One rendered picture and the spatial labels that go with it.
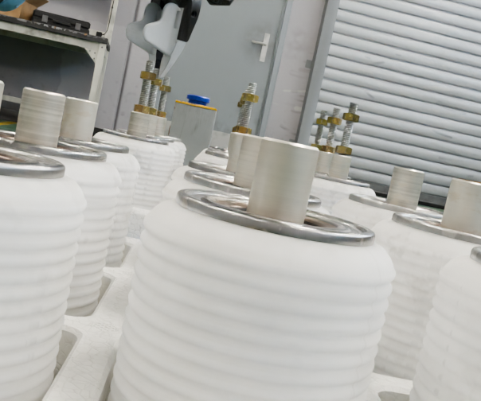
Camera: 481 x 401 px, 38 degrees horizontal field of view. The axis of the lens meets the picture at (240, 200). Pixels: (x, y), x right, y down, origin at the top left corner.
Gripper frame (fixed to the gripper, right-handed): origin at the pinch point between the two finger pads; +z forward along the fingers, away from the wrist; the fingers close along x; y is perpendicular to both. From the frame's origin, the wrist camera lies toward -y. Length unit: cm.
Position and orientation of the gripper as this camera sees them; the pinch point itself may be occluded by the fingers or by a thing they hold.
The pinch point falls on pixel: (163, 68)
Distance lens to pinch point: 94.3
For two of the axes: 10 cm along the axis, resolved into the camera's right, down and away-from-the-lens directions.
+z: -2.1, 9.7, 0.9
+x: 6.4, 2.1, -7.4
